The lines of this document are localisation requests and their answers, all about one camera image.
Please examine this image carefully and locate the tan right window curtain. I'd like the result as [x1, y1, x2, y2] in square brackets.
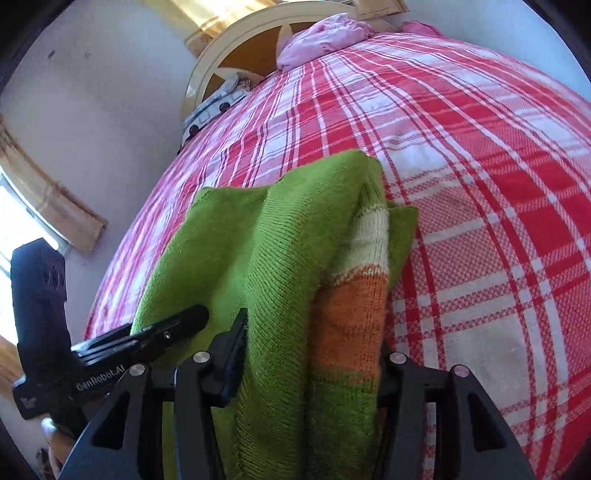
[353, 0, 409, 20]

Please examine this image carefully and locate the pink crumpled blanket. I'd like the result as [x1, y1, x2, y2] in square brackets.
[276, 13, 377, 72]

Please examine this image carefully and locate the person's left hand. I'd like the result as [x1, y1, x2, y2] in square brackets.
[40, 417, 75, 479]

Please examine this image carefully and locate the red white plaid bedspread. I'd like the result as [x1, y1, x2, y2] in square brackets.
[86, 34, 590, 479]

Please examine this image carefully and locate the cream wooden headboard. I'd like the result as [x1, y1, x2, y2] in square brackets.
[179, 0, 362, 121]

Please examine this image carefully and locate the yellow headboard window curtain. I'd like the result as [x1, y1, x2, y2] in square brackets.
[141, 0, 277, 41]

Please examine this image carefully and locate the tan side window curtain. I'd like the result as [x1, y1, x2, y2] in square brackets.
[1, 120, 108, 254]

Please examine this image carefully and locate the side window with frame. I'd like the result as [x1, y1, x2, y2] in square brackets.
[0, 173, 69, 344]

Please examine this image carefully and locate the green striped knit sweater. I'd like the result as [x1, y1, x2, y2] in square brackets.
[132, 150, 418, 479]

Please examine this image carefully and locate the grey white patterned pillow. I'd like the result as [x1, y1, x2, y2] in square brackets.
[181, 74, 250, 145]

